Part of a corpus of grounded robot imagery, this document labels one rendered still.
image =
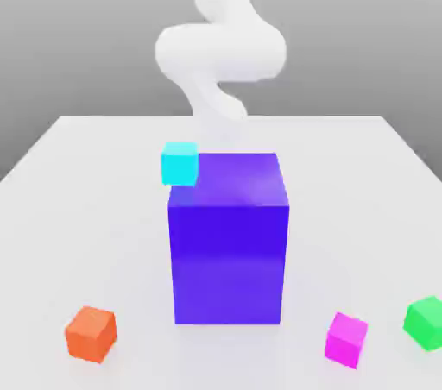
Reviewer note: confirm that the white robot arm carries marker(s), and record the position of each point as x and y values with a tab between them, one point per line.
221	51

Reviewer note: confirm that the small cyan cube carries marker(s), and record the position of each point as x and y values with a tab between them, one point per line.
179	165

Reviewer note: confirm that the small orange cube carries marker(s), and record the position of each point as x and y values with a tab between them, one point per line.
90	336

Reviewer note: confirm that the small magenta cube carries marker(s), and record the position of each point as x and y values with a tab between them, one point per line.
345	341

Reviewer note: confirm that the small green cube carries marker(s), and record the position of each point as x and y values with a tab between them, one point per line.
426	322

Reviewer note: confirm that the large purple box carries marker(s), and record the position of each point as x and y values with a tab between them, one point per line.
228	259

